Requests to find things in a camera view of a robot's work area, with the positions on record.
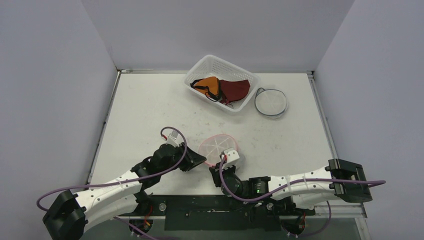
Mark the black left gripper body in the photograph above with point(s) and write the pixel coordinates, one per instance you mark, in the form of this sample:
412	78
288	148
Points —
179	155

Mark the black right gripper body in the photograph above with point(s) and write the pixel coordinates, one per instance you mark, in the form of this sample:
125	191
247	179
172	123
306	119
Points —
223	170

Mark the white mesh bag pink zipper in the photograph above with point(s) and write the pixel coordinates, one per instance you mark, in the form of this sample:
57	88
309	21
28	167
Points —
212	148

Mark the dark red orange bra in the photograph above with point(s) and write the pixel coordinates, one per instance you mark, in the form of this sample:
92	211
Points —
220	90

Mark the white mesh laundry bag blue zipper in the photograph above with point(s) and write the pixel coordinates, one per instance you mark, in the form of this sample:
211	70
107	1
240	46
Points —
271	103

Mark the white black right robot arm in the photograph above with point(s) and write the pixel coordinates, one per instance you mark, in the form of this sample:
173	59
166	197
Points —
339	180

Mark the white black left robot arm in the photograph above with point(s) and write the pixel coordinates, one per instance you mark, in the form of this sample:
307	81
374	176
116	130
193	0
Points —
72	214

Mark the white plastic basket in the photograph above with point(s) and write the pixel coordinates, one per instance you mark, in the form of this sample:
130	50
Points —
211	65

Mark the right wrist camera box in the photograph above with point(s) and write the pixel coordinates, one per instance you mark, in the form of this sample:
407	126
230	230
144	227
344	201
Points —
231	158

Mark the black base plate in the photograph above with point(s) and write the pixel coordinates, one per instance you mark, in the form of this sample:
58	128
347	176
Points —
219	213

